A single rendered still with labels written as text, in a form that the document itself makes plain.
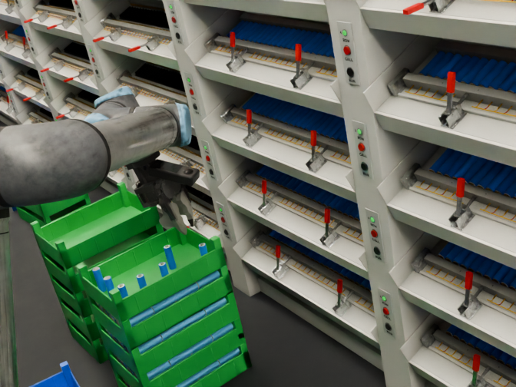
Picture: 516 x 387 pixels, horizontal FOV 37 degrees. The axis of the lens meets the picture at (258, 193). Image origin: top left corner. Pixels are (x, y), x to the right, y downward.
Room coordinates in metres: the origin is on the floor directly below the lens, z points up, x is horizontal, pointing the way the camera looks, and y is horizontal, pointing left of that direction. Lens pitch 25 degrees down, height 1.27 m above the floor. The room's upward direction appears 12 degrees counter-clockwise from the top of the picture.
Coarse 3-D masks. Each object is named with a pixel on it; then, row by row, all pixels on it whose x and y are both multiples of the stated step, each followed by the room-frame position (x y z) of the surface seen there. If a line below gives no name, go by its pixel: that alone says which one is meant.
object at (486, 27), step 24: (360, 0) 1.35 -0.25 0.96; (384, 0) 1.33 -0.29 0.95; (408, 0) 1.28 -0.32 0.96; (456, 0) 1.20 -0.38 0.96; (480, 0) 1.16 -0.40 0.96; (384, 24) 1.32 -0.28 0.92; (408, 24) 1.26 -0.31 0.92; (432, 24) 1.21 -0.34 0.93; (456, 24) 1.16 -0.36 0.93; (480, 24) 1.11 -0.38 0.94; (504, 24) 1.07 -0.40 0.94
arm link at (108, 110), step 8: (104, 104) 1.63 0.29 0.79; (112, 104) 1.62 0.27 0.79; (120, 104) 1.64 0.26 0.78; (96, 112) 1.57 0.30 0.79; (104, 112) 1.57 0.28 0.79; (112, 112) 1.57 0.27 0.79; (120, 112) 1.56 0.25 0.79; (128, 112) 1.55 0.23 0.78; (88, 120) 1.54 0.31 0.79; (96, 120) 1.53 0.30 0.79
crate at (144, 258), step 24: (168, 240) 1.78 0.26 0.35; (192, 240) 1.76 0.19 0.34; (216, 240) 1.63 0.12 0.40; (120, 264) 1.70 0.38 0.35; (144, 264) 1.72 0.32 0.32; (192, 264) 1.59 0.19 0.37; (216, 264) 1.62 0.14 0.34; (96, 288) 1.57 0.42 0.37; (144, 288) 1.52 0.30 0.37; (168, 288) 1.55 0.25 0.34; (120, 312) 1.48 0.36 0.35
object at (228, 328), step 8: (224, 328) 1.62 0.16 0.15; (232, 328) 1.63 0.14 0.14; (208, 336) 1.60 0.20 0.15; (216, 336) 1.60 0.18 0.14; (200, 344) 1.58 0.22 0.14; (208, 344) 1.60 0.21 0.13; (184, 352) 1.56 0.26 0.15; (192, 352) 1.57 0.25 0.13; (120, 360) 1.61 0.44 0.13; (168, 360) 1.54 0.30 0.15; (176, 360) 1.54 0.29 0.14; (128, 368) 1.57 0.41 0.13; (160, 368) 1.52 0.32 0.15; (168, 368) 1.54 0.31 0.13; (136, 376) 1.54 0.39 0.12; (152, 376) 1.50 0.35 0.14
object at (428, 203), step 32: (416, 160) 1.40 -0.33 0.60; (448, 160) 1.35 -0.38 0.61; (480, 160) 1.30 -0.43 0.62; (384, 192) 1.35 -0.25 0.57; (416, 192) 1.34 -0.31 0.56; (448, 192) 1.30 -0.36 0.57; (480, 192) 1.22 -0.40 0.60; (512, 192) 1.19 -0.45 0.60; (416, 224) 1.30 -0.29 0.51; (448, 224) 1.22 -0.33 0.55; (480, 224) 1.18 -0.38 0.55; (512, 224) 1.14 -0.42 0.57; (512, 256) 1.08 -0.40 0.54
